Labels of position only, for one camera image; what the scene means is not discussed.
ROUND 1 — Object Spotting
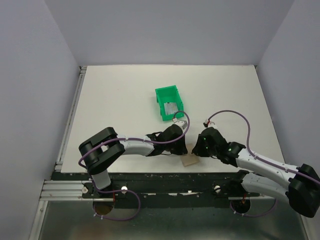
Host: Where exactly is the aluminium frame rail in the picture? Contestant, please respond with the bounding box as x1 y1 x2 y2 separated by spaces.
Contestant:
39 180 91 201

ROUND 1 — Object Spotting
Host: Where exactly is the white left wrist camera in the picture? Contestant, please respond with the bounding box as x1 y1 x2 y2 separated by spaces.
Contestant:
172 118 188 131

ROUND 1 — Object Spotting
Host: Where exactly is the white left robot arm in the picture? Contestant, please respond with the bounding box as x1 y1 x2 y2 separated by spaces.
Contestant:
78 120 188 198

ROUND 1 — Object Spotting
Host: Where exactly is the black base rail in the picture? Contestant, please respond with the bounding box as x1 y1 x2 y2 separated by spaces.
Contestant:
51 170 258 209

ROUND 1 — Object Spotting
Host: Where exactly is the green plastic bin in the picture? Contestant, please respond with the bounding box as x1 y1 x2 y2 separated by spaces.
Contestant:
155 85 184 122

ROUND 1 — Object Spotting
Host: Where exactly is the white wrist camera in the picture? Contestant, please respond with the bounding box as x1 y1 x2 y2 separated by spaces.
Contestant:
172 118 188 131
203 119 217 128

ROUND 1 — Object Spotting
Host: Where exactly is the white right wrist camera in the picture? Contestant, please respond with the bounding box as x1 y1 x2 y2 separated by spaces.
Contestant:
203 119 217 128

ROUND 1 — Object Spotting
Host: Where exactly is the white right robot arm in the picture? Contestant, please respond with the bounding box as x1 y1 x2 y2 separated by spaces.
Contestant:
192 127 320 218

